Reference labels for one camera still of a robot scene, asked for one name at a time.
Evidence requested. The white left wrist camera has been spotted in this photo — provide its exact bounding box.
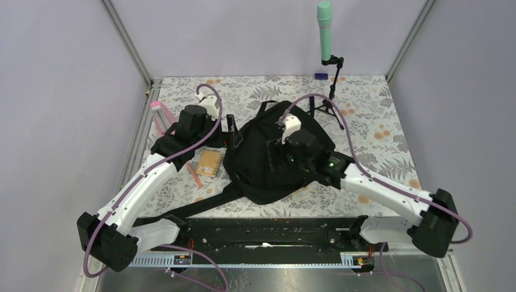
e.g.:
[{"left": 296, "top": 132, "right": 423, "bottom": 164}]
[{"left": 196, "top": 92, "right": 219, "bottom": 120}]

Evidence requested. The orange spiral notebook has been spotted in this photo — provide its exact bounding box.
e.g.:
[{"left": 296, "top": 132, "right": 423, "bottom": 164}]
[{"left": 195, "top": 150, "right": 223, "bottom": 178}]

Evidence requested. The black student backpack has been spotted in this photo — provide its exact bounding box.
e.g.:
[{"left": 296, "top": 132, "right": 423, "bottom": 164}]
[{"left": 135, "top": 101, "right": 355, "bottom": 226}]

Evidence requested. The mint green microphone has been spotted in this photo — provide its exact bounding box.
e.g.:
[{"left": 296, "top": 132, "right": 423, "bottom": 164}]
[{"left": 316, "top": 1, "right": 333, "bottom": 65}]

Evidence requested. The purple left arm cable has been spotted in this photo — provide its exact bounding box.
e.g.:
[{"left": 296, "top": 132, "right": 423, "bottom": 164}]
[{"left": 82, "top": 85, "right": 223, "bottom": 279}]

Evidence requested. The small blue block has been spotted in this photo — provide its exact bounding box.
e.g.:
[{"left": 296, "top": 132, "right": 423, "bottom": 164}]
[{"left": 314, "top": 73, "right": 329, "bottom": 80}]

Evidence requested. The orange pencil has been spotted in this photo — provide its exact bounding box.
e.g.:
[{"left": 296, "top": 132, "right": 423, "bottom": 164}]
[{"left": 186, "top": 161, "right": 203, "bottom": 189}]

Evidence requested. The floral table mat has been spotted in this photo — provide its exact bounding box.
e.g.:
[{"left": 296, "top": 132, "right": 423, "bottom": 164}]
[{"left": 153, "top": 75, "right": 420, "bottom": 218}]

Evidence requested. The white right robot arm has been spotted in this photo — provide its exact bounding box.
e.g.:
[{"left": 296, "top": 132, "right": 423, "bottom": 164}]
[{"left": 267, "top": 129, "right": 459, "bottom": 258}]

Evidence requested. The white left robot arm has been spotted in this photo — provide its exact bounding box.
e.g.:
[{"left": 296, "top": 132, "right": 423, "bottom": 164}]
[{"left": 77, "top": 105, "right": 221, "bottom": 277}]

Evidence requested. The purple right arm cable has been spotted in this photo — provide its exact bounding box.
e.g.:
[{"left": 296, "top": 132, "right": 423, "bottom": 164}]
[{"left": 280, "top": 93, "right": 473, "bottom": 245}]

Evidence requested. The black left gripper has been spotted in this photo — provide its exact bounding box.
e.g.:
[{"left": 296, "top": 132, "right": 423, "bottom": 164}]
[{"left": 193, "top": 114, "right": 242, "bottom": 149}]

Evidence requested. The black microphone tripod stand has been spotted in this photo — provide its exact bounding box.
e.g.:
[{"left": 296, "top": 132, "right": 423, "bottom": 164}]
[{"left": 307, "top": 55, "right": 344, "bottom": 130}]

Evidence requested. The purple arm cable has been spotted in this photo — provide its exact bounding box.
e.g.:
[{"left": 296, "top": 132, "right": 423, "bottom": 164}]
[
  {"left": 82, "top": 85, "right": 223, "bottom": 279},
  {"left": 280, "top": 93, "right": 473, "bottom": 245}
]

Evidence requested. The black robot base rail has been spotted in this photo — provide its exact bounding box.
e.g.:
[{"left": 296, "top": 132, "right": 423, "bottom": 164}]
[{"left": 133, "top": 215, "right": 390, "bottom": 267}]

